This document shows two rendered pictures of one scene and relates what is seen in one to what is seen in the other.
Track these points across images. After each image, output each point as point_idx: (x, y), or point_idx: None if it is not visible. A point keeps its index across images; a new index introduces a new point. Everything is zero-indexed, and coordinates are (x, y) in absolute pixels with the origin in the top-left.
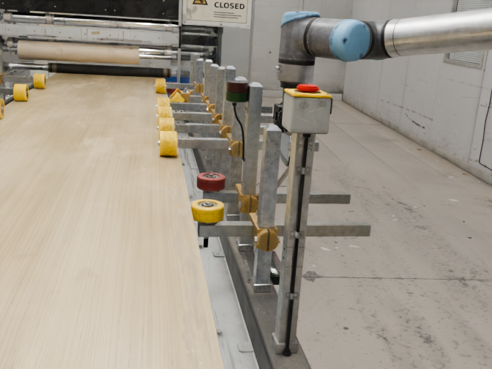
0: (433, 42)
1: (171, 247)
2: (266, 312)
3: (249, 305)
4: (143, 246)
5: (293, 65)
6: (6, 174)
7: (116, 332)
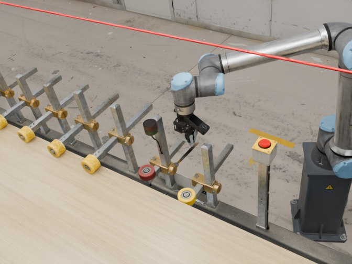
0: (252, 65)
1: (227, 235)
2: (233, 215)
3: (221, 217)
4: (218, 245)
5: (190, 106)
6: (63, 263)
7: None
